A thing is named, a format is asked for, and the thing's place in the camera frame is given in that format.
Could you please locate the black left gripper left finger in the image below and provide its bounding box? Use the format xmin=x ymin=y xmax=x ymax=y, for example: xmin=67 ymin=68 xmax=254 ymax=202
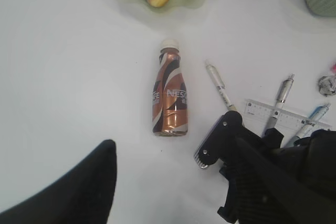
xmin=1 ymin=140 xmax=117 ymax=223

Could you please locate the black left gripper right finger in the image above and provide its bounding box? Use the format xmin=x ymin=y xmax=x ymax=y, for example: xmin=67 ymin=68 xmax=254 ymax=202
xmin=218 ymin=130 xmax=335 ymax=223

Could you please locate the grey paper ball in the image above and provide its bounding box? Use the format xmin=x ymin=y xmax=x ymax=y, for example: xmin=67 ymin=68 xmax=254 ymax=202
xmin=318 ymin=75 xmax=336 ymax=97

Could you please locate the brown Nescafe coffee bottle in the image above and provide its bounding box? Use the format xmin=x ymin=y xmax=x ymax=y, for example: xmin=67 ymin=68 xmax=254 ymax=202
xmin=152 ymin=39 xmax=188 ymax=136

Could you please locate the blue grey grip pen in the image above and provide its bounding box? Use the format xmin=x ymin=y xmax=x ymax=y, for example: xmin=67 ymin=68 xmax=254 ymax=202
xmin=284 ymin=103 xmax=331 ymax=147

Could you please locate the white and green pen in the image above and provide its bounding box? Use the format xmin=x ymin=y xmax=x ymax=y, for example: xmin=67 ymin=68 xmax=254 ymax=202
xmin=205 ymin=60 xmax=238 ymax=112

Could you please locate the clear plastic ruler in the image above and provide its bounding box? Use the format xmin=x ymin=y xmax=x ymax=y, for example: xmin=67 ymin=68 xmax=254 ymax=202
xmin=244 ymin=99 xmax=332 ymax=132

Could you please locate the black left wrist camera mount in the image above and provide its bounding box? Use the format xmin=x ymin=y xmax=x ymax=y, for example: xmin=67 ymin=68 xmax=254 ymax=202
xmin=193 ymin=110 xmax=263 ymax=172

